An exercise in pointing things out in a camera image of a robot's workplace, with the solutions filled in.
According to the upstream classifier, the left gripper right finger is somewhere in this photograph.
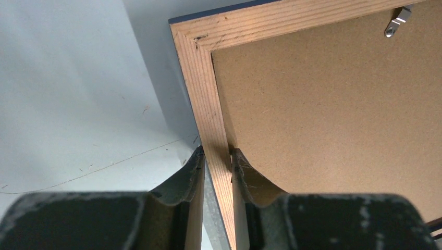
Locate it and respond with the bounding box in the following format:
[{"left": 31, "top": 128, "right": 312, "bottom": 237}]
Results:
[{"left": 231, "top": 148, "right": 437, "bottom": 249}]

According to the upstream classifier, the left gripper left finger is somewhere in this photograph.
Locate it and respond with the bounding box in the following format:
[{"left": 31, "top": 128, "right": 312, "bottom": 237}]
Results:
[{"left": 1, "top": 147, "right": 205, "bottom": 249}]

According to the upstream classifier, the brown backing board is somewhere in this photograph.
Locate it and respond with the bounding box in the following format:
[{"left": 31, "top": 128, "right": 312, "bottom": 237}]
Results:
[{"left": 212, "top": 1, "right": 441, "bottom": 221}]

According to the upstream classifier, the metal retaining clip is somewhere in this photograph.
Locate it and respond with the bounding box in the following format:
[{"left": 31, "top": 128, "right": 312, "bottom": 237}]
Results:
[{"left": 384, "top": 4, "right": 414, "bottom": 38}]

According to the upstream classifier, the wooden picture frame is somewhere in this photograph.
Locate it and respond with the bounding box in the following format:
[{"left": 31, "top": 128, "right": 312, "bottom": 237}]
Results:
[{"left": 169, "top": 1, "right": 441, "bottom": 249}]

